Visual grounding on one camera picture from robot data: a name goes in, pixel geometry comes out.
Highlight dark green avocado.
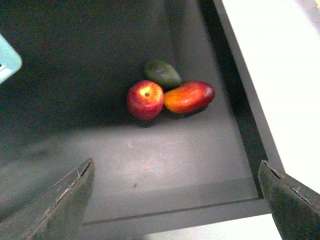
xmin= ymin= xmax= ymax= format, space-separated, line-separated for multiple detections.
xmin=143 ymin=60 xmax=182 ymax=90

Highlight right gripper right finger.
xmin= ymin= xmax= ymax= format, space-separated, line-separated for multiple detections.
xmin=258 ymin=160 xmax=320 ymax=240

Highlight red orange mango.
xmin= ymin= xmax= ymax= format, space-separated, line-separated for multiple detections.
xmin=164 ymin=81 xmax=215 ymax=114

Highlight black near display tray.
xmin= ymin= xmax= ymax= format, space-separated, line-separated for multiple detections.
xmin=0 ymin=0 xmax=282 ymax=240

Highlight red apple with yellow top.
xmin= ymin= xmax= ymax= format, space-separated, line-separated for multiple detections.
xmin=126 ymin=79 xmax=164 ymax=121

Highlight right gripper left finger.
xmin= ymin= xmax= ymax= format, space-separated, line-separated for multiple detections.
xmin=0 ymin=158 xmax=95 ymax=240

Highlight light teal plastic basket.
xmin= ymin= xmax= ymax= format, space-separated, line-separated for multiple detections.
xmin=0 ymin=34 xmax=23 ymax=84

